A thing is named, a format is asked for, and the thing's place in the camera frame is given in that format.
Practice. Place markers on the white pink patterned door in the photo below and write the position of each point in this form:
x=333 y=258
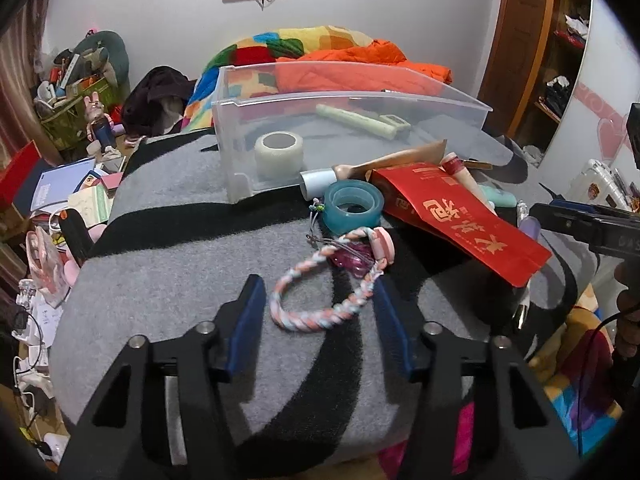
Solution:
x=605 y=60

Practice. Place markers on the pale green booklet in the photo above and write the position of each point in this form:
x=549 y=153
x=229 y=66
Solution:
x=90 y=206

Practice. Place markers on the red paper bag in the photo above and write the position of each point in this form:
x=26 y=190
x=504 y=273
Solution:
x=450 y=220

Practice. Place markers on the grey black patterned blanket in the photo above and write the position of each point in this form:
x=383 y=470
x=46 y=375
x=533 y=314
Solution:
x=175 y=270

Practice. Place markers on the small white green device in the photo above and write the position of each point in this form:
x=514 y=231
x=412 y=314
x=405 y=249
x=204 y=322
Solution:
x=396 y=123

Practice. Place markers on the colourful patchwork blanket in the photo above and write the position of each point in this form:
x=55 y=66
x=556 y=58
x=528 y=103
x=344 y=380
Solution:
x=260 y=45

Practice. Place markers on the blue notebook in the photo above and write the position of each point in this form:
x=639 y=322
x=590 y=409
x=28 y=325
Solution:
x=60 y=185

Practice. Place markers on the blue tape roll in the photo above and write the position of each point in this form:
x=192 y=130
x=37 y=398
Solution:
x=332 y=220

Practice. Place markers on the grey green neck pillow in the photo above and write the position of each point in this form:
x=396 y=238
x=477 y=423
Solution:
x=112 y=47

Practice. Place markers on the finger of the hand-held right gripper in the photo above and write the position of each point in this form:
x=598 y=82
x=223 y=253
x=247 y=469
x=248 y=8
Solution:
x=565 y=217

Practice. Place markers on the red box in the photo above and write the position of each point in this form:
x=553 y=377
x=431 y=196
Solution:
x=22 y=175

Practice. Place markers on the mint green item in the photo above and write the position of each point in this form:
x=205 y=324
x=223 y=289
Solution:
x=502 y=200

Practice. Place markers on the pink white pouch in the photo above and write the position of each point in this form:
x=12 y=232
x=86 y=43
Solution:
x=45 y=260

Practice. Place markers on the clear plastic storage bin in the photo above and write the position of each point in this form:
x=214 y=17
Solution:
x=240 y=125

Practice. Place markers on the pink bunny toy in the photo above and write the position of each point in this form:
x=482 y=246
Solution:
x=94 y=107

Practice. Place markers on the orange puffer jacket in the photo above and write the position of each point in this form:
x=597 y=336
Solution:
x=350 y=60

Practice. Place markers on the striped brown curtain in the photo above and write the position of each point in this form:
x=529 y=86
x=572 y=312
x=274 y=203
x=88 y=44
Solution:
x=20 y=70

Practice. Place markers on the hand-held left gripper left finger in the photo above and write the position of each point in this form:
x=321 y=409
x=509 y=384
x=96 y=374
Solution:
x=247 y=320

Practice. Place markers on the pink round holder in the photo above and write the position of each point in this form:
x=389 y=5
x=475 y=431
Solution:
x=72 y=272

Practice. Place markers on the green storage bag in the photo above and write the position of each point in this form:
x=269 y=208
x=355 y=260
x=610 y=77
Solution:
x=65 y=120

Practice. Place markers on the clear storage case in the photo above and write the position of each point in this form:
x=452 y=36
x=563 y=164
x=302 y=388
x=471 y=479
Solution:
x=595 y=185

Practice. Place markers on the beige tube red cap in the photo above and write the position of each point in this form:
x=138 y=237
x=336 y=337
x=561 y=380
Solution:
x=465 y=180

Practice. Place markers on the pale green stick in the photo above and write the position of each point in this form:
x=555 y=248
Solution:
x=350 y=119

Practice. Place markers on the wooden wardrobe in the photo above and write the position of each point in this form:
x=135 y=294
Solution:
x=520 y=35

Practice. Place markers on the pink book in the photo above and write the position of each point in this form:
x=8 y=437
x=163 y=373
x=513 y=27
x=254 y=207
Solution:
x=112 y=181

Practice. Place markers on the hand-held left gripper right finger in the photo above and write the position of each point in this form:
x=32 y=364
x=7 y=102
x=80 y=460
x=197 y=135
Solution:
x=392 y=325

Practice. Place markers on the purple translucent item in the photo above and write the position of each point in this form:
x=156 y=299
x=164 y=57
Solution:
x=529 y=222

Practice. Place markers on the white tape roll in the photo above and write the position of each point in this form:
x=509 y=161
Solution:
x=279 y=156

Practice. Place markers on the beige tube white cap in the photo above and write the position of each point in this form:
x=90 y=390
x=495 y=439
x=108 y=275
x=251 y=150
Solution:
x=390 y=160

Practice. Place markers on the dark clothing pile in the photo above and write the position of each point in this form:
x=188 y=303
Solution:
x=155 y=95

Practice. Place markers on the person's right hand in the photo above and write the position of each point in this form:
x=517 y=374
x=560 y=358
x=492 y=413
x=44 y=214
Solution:
x=630 y=320

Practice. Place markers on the white shoes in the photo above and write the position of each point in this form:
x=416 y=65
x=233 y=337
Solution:
x=532 y=155

